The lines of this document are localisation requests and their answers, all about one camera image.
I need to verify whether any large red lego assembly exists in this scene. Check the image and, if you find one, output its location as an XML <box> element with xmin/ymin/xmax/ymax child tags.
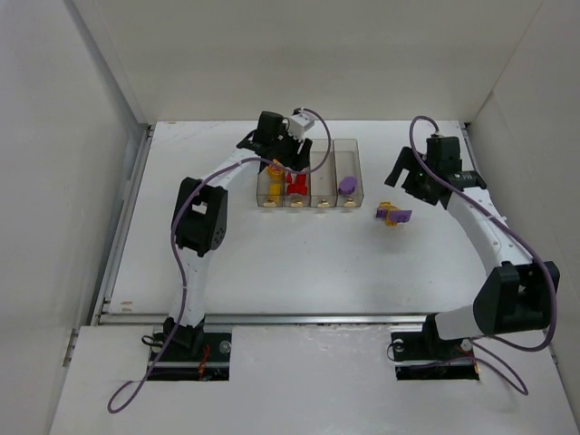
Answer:
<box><xmin>286</xmin><ymin>174</ymin><xmax>308</xmax><ymax>196</ymax></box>

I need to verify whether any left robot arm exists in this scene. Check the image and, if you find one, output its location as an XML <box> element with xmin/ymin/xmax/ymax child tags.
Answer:
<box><xmin>163</xmin><ymin>108</ymin><xmax>315</xmax><ymax>356</ymax></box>

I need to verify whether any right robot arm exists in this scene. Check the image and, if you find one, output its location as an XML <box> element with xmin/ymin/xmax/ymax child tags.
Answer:
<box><xmin>385</xmin><ymin>134</ymin><xmax>560</xmax><ymax>362</ymax></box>

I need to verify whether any yellow lego plate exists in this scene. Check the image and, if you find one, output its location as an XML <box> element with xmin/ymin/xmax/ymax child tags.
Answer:
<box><xmin>268</xmin><ymin>183</ymin><xmax>283</xmax><ymax>201</ymax></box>

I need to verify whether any purple yellow lego figure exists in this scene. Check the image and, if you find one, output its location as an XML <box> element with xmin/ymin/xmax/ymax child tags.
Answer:
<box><xmin>375</xmin><ymin>201</ymin><xmax>412</xmax><ymax>227</ymax></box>

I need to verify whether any purple oval lego piece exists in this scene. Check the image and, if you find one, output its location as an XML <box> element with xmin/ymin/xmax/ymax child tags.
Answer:
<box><xmin>337</xmin><ymin>176</ymin><xmax>358</xmax><ymax>196</ymax></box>

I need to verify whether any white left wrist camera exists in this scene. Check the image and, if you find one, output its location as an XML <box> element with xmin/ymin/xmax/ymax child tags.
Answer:
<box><xmin>286</xmin><ymin>108</ymin><xmax>315</xmax><ymax>140</ymax></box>

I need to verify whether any right aluminium frame rail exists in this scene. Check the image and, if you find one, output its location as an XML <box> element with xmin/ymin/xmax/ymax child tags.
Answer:
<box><xmin>461</xmin><ymin>122</ymin><xmax>480</xmax><ymax>171</ymax></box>

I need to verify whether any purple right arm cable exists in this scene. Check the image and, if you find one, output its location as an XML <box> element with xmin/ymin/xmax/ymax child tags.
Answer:
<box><xmin>409</xmin><ymin>115</ymin><xmax>558</xmax><ymax>396</ymax></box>

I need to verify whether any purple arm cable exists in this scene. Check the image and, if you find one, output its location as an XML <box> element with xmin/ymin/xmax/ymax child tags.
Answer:
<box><xmin>107</xmin><ymin>107</ymin><xmax>331</xmax><ymax>414</ymax></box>
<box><xmin>409</xmin><ymin>115</ymin><xmax>558</xmax><ymax>396</ymax></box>

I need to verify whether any front aluminium rail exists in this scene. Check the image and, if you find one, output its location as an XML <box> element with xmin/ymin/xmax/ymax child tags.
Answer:
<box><xmin>92</xmin><ymin>313</ymin><xmax>426</xmax><ymax>325</ymax></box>

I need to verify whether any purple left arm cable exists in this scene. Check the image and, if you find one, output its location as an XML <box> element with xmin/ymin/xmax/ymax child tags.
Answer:
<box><xmin>107</xmin><ymin>107</ymin><xmax>331</xmax><ymax>414</ymax></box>

